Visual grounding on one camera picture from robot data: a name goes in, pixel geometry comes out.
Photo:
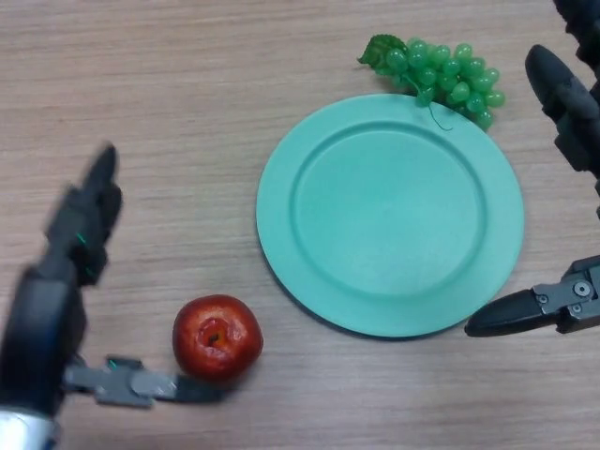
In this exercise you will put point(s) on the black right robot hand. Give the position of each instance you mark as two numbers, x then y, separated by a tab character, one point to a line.
574	122

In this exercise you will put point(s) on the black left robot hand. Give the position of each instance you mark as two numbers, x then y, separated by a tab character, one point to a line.
42	319

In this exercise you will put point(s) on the red apple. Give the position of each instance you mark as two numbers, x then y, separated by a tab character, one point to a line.
218	337

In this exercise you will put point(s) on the green round plate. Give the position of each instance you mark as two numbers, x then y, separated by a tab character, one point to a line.
389	215

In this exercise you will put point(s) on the green grape bunch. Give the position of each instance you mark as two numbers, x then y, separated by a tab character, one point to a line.
443	75

